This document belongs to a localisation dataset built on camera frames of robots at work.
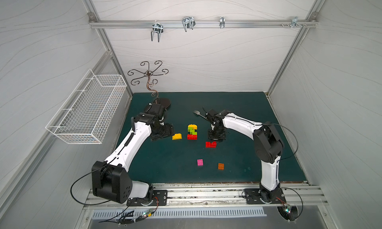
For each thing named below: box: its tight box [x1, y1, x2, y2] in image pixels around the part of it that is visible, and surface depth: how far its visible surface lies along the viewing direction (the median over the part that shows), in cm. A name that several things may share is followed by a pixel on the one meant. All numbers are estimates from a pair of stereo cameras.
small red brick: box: [187, 133, 198, 140], surface depth 95 cm
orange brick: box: [217, 162, 225, 171], surface depth 84 cm
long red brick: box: [205, 141, 217, 149], surface depth 92 cm
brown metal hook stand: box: [127, 60, 172, 109], surface depth 92 cm
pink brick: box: [196, 158, 204, 167], surface depth 86 cm
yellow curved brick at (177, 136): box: [172, 133, 183, 140], surface depth 97 cm
